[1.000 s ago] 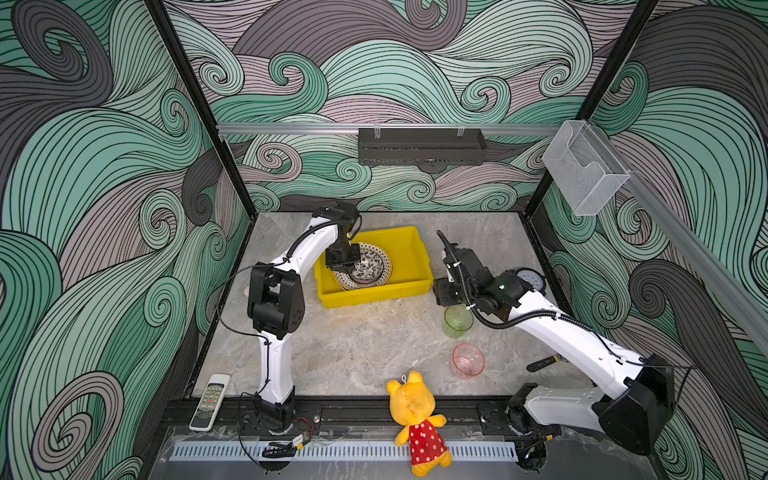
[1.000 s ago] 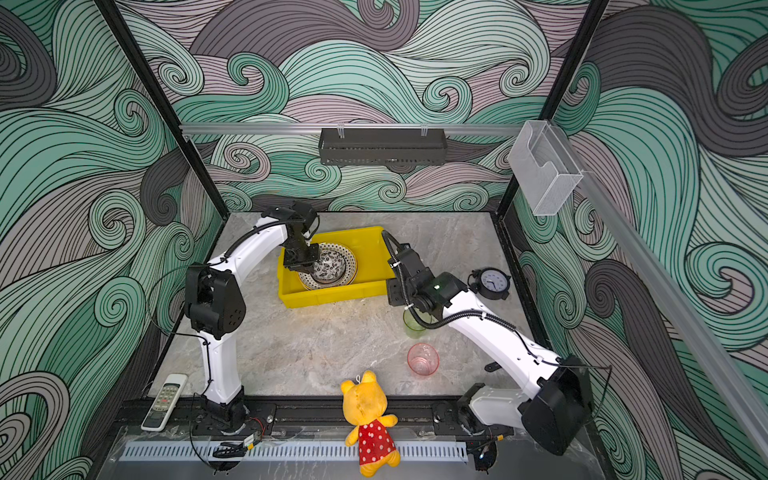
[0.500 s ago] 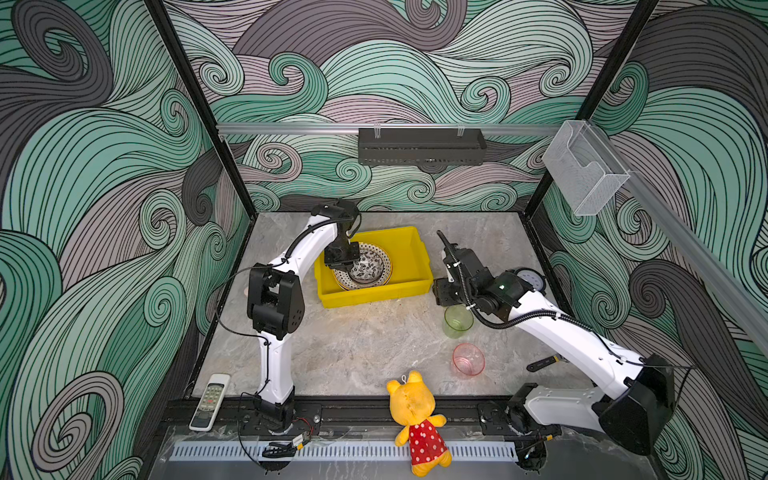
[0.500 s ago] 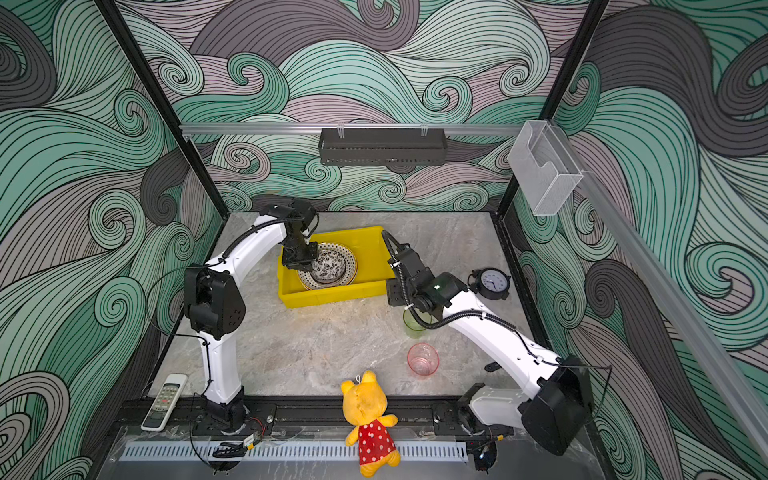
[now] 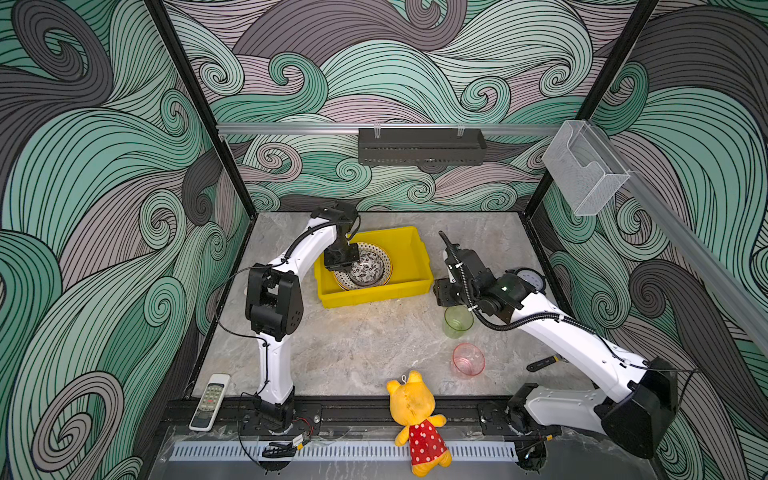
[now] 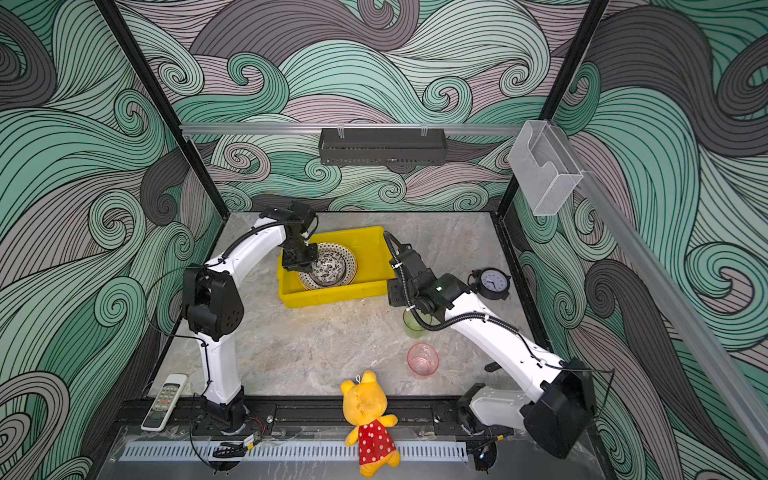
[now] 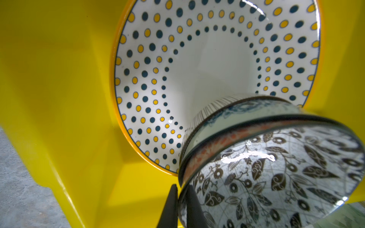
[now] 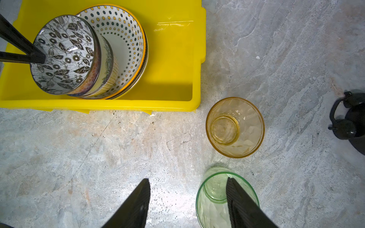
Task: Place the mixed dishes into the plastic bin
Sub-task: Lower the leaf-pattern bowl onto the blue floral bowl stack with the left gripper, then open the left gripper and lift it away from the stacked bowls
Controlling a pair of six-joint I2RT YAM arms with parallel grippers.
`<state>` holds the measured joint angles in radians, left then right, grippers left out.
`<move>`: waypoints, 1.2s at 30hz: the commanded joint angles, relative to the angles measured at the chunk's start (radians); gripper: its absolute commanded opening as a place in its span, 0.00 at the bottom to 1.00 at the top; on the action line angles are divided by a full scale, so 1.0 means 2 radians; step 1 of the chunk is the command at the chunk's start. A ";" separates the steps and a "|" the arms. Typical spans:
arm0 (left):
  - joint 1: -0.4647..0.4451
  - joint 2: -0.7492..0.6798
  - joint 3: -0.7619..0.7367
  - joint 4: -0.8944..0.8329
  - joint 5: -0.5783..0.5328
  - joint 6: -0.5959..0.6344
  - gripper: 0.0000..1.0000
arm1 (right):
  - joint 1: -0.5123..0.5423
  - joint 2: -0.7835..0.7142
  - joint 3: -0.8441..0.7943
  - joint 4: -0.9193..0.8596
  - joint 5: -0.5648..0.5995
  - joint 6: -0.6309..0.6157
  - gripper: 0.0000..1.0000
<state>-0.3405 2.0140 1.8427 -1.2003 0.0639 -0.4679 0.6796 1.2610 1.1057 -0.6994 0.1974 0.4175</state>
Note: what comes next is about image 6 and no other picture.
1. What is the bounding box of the white remote control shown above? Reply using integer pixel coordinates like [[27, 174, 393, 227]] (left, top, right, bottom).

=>
[[141, 374, 188, 432]]

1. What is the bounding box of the yellow plastic bin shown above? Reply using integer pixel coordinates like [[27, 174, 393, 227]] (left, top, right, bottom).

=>
[[277, 226, 394, 308]]

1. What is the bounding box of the black adjustable wrench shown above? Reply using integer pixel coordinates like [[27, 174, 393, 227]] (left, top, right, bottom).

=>
[[484, 362, 501, 373]]

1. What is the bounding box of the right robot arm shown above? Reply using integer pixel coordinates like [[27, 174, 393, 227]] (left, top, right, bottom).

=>
[[383, 232, 597, 459]]

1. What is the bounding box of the clear acrylic wall holder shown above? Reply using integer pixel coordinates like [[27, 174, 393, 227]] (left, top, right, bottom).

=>
[[507, 120, 583, 217]]

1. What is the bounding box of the black wall shelf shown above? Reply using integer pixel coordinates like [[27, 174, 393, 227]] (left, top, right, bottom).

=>
[[318, 127, 448, 166]]

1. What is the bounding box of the green plastic cup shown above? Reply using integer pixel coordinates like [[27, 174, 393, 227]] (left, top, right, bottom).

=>
[[403, 310, 426, 339]]

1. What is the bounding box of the dotted plate yellow rim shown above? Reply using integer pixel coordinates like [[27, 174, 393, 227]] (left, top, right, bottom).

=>
[[298, 242, 357, 290]]

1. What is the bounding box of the black leaf patterned bowl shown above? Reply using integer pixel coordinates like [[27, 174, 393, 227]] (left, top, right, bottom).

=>
[[309, 251, 347, 288]]

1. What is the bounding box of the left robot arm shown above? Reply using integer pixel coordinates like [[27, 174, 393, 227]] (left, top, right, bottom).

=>
[[182, 201, 319, 435]]

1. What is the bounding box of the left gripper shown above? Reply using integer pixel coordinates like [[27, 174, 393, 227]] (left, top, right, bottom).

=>
[[284, 238, 320, 272]]

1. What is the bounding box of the yellow plush bear red dress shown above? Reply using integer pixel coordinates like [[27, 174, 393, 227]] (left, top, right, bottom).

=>
[[340, 370, 401, 478]]

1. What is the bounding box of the pink plastic cup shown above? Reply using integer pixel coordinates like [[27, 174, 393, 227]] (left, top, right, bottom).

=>
[[407, 343, 440, 377]]

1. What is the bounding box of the white slotted cable duct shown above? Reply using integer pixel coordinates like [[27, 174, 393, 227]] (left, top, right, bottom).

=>
[[117, 440, 469, 463]]

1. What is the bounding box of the black alarm clock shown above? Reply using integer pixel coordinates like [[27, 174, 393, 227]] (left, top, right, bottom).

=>
[[468, 267, 511, 300]]

